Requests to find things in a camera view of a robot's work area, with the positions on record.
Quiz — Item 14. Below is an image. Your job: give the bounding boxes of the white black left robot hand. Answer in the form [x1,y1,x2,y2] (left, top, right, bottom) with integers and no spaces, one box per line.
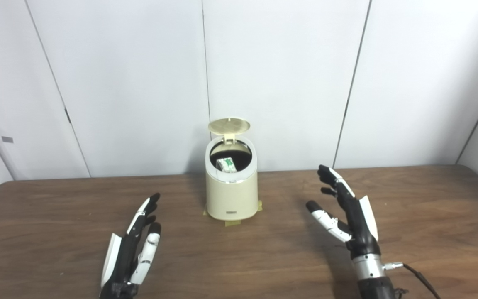
[100,193,162,299]

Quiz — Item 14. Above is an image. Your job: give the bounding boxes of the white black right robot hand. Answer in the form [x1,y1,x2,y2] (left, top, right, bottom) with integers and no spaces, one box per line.
[305,165,381,259]

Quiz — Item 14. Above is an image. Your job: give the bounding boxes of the cream-colored bin body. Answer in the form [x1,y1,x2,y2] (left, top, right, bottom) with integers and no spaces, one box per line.
[205,136,259,221]

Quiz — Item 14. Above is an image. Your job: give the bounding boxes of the green white milk carton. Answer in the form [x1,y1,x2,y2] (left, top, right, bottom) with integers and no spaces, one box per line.
[216,157,238,172]

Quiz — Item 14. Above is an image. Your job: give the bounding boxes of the cream round bin lid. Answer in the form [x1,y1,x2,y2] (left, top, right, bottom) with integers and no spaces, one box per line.
[208,118,251,146]

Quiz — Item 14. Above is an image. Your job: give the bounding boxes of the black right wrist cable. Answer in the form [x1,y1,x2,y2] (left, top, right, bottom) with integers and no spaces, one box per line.
[383,262,442,299]

